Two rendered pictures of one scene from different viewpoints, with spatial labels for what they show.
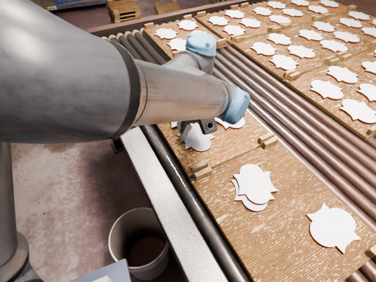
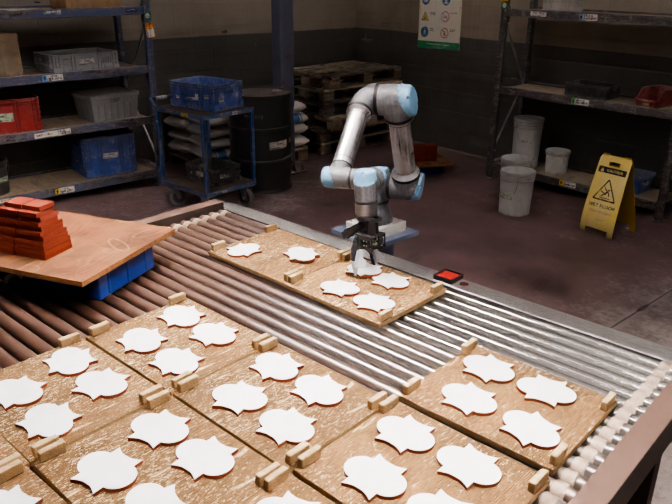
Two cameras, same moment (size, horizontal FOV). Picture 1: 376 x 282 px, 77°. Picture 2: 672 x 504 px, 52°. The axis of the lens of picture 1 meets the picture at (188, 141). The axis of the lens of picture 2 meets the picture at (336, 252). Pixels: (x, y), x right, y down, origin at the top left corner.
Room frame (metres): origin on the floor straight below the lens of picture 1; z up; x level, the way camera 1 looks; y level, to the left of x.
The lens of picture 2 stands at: (2.60, -0.86, 1.91)
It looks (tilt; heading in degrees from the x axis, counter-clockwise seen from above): 22 degrees down; 160
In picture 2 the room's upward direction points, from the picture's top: 1 degrees clockwise
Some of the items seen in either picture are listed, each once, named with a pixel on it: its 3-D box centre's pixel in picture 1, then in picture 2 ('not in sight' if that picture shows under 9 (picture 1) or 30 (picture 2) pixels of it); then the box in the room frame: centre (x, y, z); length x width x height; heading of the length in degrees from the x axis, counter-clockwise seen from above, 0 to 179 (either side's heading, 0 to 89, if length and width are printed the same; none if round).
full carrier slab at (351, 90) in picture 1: (349, 92); (179, 337); (0.83, -0.70, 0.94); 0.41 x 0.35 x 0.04; 28
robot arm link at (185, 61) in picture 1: (180, 80); (368, 179); (0.47, 0.02, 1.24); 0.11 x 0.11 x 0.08; 52
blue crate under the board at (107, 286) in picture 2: not in sight; (91, 263); (0.27, -0.92, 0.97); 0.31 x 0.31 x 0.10; 50
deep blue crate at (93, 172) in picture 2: not in sight; (102, 151); (-4.07, -0.79, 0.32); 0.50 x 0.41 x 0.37; 108
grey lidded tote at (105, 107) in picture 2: not in sight; (106, 104); (-4.06, -0.70, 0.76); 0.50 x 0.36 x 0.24; 118
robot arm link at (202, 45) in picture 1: (199, 58); (365, 185); (0.56, -0.03, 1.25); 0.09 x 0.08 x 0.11; 142
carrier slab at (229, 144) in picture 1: (204, 120); (365, 288); (0.67, -0.06, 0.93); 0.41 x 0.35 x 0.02; 27
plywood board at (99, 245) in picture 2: not in sight; (71, 244); (0.23, -0.97, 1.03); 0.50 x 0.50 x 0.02; 50
